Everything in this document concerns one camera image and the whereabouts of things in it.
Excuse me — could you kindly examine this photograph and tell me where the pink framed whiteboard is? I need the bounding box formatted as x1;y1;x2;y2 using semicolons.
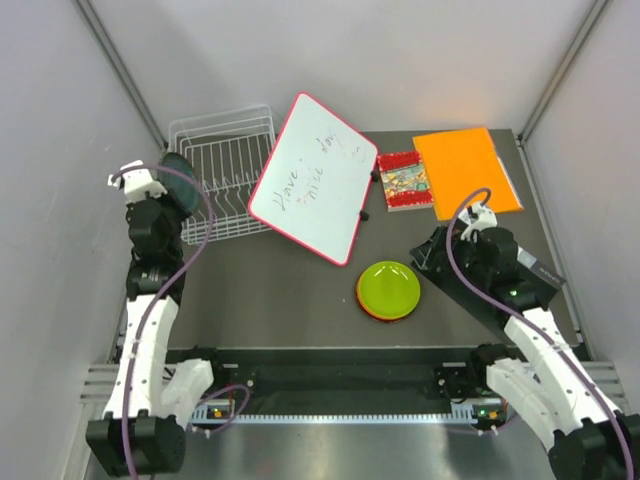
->
248;92;378;266

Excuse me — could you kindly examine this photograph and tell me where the orange plate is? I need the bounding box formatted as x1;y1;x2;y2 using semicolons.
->
355;286;421;323

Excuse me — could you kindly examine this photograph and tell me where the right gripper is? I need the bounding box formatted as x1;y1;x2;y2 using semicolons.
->
410;224;491;286

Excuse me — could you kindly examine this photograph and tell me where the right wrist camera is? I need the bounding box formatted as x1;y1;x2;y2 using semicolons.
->
458;202;498;241

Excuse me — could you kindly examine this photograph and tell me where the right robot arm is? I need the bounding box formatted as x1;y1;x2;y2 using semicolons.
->
410;222;639;479

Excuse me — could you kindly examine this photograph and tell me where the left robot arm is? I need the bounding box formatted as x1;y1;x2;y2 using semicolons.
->
85;193;227;478

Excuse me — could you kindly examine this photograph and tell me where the grey cable duct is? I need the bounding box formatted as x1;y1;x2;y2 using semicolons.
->
192;403;506;426

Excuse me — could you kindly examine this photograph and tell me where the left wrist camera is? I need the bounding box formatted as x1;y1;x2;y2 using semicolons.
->
107;160;167;204

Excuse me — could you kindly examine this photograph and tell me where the lime green plate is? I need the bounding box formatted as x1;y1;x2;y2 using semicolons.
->
355;260;421;292

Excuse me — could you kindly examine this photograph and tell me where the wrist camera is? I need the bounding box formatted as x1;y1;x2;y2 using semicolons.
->
107;160;167;204
458;202;498;241

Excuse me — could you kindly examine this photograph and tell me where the white wire dish rack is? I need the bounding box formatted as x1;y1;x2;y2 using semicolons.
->
168;105;276;245

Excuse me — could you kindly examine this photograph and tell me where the orange folder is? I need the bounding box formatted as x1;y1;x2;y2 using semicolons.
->
413;127;523;221

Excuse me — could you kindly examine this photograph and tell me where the red patterned paperback book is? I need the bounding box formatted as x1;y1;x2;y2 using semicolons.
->
377;150;434;211

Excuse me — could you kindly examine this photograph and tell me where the black box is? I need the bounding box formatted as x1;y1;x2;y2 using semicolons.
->
440;219;565;342

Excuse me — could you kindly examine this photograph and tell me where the dark green plate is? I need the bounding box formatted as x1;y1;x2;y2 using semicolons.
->
157;152;200;219

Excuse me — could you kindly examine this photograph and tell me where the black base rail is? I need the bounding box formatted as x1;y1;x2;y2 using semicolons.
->
166;347;485;414

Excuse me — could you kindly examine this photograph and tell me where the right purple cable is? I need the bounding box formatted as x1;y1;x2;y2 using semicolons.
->
445;187;635;480

